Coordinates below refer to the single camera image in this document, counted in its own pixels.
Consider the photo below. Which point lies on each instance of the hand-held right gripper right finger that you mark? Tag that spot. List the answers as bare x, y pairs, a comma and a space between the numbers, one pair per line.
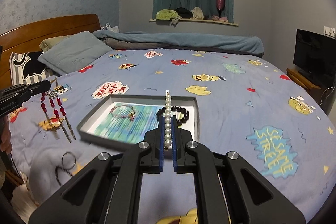
175, 146

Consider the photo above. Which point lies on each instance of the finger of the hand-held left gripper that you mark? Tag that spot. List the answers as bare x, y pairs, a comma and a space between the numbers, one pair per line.
39, 87

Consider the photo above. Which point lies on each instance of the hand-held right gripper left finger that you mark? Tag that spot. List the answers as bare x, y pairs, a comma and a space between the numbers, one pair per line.
161, 142

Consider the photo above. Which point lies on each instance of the white pearl bead strand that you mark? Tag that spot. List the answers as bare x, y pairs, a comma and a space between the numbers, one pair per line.
167, 121

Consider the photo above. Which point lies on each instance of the grey cardboard tray box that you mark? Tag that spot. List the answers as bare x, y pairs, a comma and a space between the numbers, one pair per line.
90, 125

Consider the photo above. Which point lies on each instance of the person's left hand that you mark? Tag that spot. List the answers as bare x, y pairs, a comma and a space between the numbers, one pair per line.
5, 134

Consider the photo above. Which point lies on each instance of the black and white striped pillow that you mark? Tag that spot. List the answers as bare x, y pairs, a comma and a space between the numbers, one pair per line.
26, 69

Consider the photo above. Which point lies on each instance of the blue-green printed paper liner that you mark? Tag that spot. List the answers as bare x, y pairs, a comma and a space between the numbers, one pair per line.
141, 119

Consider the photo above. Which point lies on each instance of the olive pillow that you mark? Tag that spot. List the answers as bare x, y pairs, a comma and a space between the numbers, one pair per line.
51, 41

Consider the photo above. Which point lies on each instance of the blue cartoon printed bedsheet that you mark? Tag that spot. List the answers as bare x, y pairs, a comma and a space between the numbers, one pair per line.
223, 134

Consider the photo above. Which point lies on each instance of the blue-grey pillow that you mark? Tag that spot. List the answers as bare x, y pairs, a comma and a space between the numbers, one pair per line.
76, 53

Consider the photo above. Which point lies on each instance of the wooden headboard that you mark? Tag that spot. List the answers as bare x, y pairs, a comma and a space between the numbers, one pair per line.
52, 27

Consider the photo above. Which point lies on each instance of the white plastic bag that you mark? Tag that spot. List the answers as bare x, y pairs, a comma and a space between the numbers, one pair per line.
112, 28

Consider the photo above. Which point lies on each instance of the white fluffy cloth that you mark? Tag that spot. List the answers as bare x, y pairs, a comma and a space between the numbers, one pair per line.
22, 192

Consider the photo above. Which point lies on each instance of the grey blanket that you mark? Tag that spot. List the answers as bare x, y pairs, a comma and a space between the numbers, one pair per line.
136, 46

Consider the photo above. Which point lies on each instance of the blue duvet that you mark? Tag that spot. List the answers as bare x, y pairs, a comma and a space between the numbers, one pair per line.
183, 40

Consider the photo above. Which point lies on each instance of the green cloth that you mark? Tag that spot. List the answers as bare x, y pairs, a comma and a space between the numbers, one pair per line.
166, 14

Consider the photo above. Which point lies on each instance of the window sill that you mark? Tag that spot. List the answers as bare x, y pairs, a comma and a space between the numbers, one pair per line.
210, 22

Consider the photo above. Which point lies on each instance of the black cloth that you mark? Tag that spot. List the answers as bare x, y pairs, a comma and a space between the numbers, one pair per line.
184, 12

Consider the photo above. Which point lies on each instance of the beige cloth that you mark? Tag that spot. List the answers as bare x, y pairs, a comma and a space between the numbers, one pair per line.
197, 12

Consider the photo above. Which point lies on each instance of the pink plush toy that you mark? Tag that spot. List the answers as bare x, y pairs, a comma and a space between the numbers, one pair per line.
220, 19

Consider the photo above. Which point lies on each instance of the wooden television stand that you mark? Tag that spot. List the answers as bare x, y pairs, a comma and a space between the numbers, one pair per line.
304, 82

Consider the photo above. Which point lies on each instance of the pink balloon on stick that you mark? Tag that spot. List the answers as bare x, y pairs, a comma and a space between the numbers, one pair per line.
220, 2

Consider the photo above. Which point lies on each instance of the black television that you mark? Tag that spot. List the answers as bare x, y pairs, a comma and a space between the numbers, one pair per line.
315, 56

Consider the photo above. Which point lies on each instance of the white wall socket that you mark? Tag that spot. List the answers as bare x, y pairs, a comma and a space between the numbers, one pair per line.
330, 31

